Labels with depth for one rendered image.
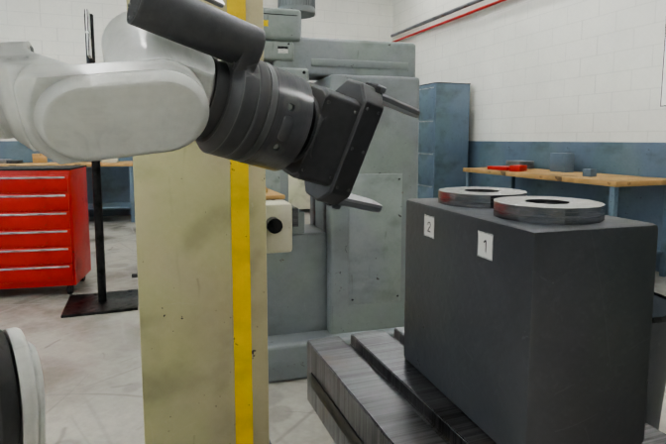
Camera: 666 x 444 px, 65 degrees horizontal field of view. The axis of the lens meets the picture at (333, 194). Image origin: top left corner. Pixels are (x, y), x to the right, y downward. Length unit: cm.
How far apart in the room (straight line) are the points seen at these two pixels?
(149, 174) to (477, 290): 138
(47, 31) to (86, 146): 886
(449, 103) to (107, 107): 721
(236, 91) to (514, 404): 33
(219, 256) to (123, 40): 141
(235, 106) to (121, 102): 9
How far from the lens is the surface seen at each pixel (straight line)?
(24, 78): 38
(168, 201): 174
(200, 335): 186
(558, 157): 605
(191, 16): 40
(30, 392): 57
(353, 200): 52
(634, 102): 589
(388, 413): 53
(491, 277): 46
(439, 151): 742
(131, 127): 38
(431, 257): 54
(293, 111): 43
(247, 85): 41
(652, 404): 229
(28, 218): 461
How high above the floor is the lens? 124
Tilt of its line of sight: 6 degrees down
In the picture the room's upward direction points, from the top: straight up
